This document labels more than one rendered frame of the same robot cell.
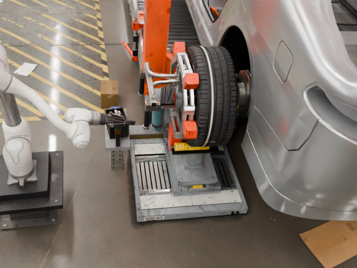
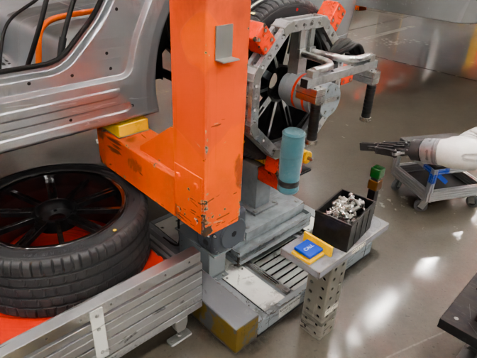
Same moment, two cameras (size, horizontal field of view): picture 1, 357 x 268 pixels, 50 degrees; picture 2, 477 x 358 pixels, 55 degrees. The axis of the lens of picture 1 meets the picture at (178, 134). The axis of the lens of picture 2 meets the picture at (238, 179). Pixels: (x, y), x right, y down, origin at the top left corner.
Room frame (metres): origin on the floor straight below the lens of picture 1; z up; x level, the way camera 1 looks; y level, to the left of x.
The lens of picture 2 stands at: (3.09, 1.44, 1.43)
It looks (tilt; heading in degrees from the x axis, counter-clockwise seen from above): 30 degrees down; 240
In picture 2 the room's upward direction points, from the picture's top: 3 degrees clockwise
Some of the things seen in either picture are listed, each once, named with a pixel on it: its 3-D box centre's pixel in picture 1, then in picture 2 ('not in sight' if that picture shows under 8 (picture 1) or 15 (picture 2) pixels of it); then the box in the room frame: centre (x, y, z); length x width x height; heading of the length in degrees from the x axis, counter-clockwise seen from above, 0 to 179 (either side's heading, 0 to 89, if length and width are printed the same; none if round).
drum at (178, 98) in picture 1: (169, 97); (309, 93); (2.02, 0.09, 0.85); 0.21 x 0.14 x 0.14; 105
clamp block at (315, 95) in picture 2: (146, 73); (310, 92); (2.15, 0.26, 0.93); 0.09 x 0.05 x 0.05; 105
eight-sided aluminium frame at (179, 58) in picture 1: (180, 97); (294, 88); (2.04, 0.02, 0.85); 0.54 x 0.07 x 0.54; 15
